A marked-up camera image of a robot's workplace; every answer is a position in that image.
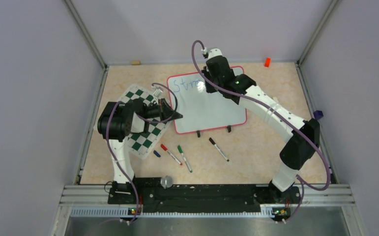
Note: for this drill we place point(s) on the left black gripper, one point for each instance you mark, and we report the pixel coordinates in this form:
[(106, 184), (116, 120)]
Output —
[(166, 107)]

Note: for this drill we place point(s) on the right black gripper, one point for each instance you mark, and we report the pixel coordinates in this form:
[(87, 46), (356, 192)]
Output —
[(209, 89)]

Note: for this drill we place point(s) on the pink framed whiteboard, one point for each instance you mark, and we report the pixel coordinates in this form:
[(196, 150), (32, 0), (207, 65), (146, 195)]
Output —
[(201, 110)]

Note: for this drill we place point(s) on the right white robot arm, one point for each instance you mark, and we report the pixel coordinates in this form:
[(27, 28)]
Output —
[(302, 137)]

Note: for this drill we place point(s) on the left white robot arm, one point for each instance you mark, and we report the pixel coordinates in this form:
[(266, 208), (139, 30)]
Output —
[(120, 120)]

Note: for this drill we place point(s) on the black whiteboard stand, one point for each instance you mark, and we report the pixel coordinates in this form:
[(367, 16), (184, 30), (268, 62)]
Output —
[(228, 128)]

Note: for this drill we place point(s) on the green white chess mat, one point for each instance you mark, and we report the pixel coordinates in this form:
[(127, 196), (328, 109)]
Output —
[(143, 145)]

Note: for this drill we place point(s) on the red marker pen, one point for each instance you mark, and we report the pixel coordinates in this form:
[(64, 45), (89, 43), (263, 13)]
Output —
[(169, 153)]

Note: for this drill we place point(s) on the green marker pen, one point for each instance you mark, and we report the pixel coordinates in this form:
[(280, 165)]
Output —
[(184, 158)]

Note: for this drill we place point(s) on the black marker pen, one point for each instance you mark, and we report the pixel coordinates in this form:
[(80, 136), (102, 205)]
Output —
[(217, 147)]

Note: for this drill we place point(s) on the orange toy block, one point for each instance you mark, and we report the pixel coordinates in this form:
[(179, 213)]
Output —
[(267, 62)]

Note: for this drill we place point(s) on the small wooden block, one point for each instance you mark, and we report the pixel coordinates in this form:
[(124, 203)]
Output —
[(135, 62)]

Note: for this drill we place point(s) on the purple toy block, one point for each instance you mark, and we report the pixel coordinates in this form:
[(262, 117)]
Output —
[(318, 114)]

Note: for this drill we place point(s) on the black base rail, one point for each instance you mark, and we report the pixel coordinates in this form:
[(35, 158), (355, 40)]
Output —
[(148, 193)]

